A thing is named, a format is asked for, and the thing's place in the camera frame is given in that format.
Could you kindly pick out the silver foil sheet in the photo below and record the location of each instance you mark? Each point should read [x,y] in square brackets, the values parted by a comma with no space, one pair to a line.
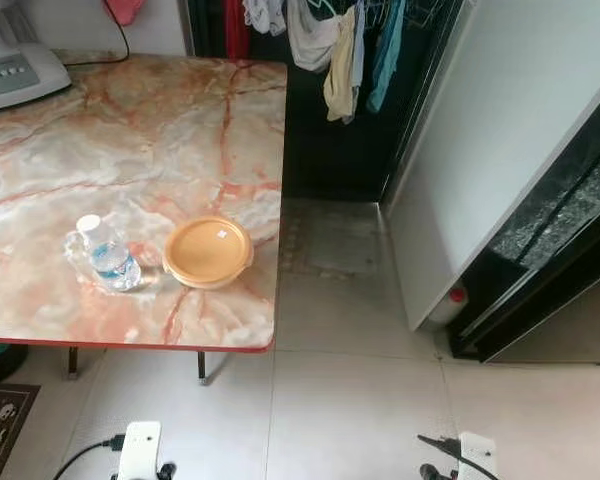
[560,215]

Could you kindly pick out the white jug with red cap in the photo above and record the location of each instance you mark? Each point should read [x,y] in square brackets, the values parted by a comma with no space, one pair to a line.
[452,300]

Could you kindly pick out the orange lidded plastic bowl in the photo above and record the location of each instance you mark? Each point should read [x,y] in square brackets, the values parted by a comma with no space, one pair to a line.
[208,252]

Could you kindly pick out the teal hanging garment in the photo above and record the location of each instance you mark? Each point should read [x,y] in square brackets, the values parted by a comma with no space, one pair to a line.
[385,60]

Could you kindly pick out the beige hanging garment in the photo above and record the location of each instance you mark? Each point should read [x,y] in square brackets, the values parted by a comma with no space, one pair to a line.
[340,85]

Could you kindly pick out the white fridge with black door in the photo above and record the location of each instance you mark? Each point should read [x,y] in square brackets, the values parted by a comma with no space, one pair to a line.
[480,130]

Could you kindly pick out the pink plastic object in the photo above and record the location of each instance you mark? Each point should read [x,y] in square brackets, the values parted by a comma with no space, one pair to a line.
[125,8]

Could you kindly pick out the grey white hanging underwear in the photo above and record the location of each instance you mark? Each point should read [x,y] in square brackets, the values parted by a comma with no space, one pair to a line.
[310,40]

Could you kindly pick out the clear plastic water bottle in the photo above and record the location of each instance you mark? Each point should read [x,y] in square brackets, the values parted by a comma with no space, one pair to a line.
[110,258]

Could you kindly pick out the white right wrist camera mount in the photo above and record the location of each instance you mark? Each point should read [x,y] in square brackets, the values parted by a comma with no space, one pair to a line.
[477,455]

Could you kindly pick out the pale patterned door mat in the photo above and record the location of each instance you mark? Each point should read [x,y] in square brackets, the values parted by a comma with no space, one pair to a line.
[330,240]

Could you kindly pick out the red hanging cloth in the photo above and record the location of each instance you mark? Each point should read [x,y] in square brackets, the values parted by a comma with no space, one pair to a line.
[237,30]

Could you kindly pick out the white stand fan base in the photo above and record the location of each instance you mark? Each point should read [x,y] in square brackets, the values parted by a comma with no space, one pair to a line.
[15,75]

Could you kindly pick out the white hanging garment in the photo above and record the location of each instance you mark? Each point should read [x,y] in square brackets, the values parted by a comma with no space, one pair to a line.
[265,12]

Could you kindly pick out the grey blue hanging garment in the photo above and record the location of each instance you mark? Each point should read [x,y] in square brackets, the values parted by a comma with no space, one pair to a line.
[359,40]

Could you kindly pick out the black metal table leg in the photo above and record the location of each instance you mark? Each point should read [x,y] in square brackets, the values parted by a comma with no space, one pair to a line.
[72,362]
[202,367]

